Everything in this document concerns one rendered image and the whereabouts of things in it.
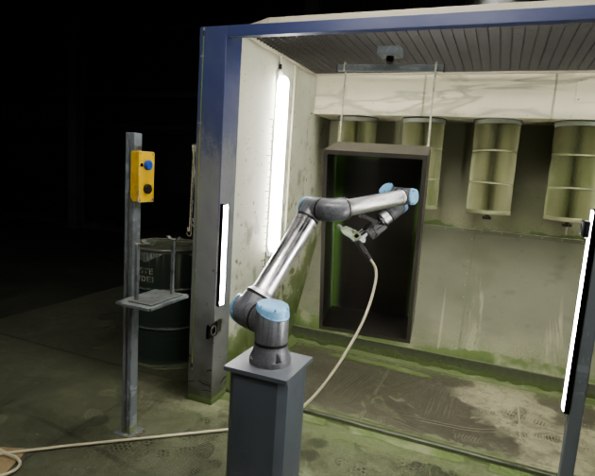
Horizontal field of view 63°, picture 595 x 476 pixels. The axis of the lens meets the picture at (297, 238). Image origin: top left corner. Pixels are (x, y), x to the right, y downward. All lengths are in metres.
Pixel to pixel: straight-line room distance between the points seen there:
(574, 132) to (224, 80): 2.48
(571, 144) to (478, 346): 1.61
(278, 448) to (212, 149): 1.67
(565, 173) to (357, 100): 1.64
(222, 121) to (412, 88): 1.71
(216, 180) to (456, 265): 2.22
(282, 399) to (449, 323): 2.18
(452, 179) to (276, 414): 2.81
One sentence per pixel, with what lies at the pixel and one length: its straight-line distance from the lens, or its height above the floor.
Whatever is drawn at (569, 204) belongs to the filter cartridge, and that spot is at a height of 1.38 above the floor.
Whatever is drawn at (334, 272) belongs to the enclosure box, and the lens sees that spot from 3.51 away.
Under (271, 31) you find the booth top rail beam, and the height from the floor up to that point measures 2.24.
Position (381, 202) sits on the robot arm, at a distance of 2.56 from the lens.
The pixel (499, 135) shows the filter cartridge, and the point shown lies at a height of 1.85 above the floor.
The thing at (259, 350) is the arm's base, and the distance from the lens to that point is 2.20.
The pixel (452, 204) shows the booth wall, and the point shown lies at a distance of 4.39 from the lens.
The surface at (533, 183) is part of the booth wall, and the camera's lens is 4.38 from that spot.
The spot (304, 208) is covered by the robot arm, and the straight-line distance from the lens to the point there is 2.42.
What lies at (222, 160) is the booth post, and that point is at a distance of 2.93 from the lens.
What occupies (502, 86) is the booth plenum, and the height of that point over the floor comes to 2.20.
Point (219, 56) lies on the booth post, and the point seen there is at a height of 2.12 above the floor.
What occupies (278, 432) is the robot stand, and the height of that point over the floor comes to 0.39.
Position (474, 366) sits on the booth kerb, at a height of 0.12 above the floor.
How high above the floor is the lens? 1.52
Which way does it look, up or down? 8 degrees down
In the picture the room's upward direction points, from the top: 4 degrees clockwise
